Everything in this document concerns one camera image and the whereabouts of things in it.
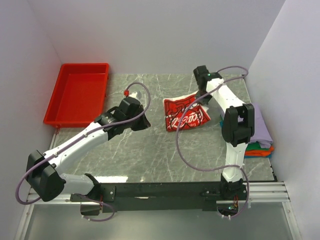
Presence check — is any white t-shirt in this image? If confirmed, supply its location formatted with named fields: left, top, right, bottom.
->
left=163, top=91, right=211, bottom=133

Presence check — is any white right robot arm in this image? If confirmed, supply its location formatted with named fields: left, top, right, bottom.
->
left=193, top=65, right=255, bottom=200

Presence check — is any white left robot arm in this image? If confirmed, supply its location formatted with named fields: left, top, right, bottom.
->
left=26, top=92, right=151, bottom=202

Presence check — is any red plastic tray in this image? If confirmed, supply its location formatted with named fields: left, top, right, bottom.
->
left=43, top=63, right=109, bottom=128

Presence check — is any folded purple t-shirt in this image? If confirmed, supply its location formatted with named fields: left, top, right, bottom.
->
left=220, top=103, right=273, bottom=150

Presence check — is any folded orange t-shirt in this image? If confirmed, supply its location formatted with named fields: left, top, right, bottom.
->
left=244, top=146, right=274, bottom=156

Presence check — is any folded green t-shirt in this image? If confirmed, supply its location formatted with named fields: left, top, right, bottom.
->
left=246, top=142, right=270, bottom=151

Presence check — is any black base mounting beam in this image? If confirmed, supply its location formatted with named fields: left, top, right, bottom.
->
left=70, top=180, right=248, bottom=213

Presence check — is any folded blue t-shirt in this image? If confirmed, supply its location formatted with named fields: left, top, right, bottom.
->
left=244, top=154, right=272, bottom=159

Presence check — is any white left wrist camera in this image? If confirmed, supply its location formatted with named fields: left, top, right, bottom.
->
left=124, top=90, right=142, bottom=100

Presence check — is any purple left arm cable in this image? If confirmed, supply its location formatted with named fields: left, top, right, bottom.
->
left=15, top=81, right=151, bottom=205

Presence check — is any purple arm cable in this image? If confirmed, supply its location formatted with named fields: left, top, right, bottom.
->
left=15, top=81, right=151, bottom=205
left=175, top=65, right=250, bottom=219

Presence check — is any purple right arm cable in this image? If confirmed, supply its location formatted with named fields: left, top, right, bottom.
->
left=175, top=65, right=250, bottom=219

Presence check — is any aluminium rail frame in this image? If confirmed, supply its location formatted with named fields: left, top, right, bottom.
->
left=12, top=129, right=303, bottom=240

